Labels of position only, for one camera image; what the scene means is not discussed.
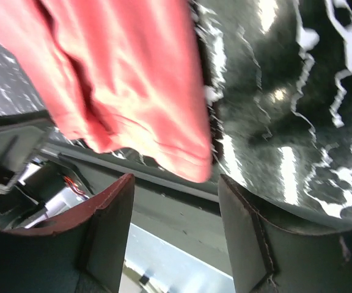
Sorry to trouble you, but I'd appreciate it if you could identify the salmon pink t shirt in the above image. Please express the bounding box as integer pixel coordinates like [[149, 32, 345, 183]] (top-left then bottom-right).
[[0, 1, 212, 183]]

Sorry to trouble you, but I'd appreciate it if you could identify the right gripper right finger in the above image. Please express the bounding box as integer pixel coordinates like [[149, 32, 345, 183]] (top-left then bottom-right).
[[218, 175, 352, 292]]

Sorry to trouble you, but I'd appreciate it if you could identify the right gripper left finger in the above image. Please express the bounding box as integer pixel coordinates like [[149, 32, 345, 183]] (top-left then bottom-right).
[[0, 174, 134, 292]]

